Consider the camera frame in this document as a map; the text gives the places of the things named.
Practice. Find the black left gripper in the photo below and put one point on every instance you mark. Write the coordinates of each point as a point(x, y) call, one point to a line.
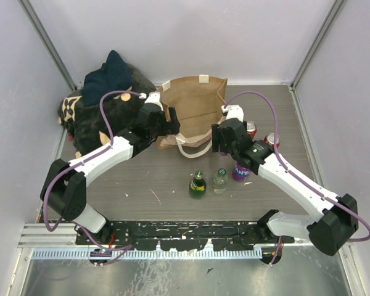
point(171, 127)

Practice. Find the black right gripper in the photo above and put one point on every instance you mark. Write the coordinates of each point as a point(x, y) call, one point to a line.
point(217, 134)

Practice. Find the red Coke can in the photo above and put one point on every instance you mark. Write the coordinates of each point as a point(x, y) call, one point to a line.
point(251, 128)
point(272, 139)

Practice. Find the tan canvas tote bag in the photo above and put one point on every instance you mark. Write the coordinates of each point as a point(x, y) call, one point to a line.
point(198, 101)

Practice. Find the purple Fanta can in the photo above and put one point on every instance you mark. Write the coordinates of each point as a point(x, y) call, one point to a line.
point(240, 173)

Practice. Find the clear glass Chang bottle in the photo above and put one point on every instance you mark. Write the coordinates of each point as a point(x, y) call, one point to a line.
point(219, 181)

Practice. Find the green Perrier bottle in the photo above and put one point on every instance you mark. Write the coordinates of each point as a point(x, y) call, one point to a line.
point(198, 185)

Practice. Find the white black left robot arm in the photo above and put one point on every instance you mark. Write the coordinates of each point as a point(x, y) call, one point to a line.
point(66, 183)

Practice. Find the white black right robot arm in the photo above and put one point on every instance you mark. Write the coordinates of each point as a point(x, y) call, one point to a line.
point(330, 219)

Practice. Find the dark blue cloth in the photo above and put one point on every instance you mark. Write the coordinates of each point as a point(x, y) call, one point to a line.
point(113, 75)

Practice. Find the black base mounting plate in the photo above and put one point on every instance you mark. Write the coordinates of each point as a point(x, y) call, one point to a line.
point(181, 235)

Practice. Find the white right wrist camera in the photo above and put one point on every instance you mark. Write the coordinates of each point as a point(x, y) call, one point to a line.
point(232, 111)

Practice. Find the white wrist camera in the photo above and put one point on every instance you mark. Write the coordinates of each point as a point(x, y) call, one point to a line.
point(152, 98)
point(232, 111)

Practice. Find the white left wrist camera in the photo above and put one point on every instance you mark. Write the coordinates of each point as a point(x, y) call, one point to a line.
point(152, 98)

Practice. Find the aluminium frame rail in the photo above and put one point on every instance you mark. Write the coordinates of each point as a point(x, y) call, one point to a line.
point(36, 235)

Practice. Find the grey slotted cable duct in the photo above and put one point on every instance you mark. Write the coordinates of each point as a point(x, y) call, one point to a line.
point(94, 254)

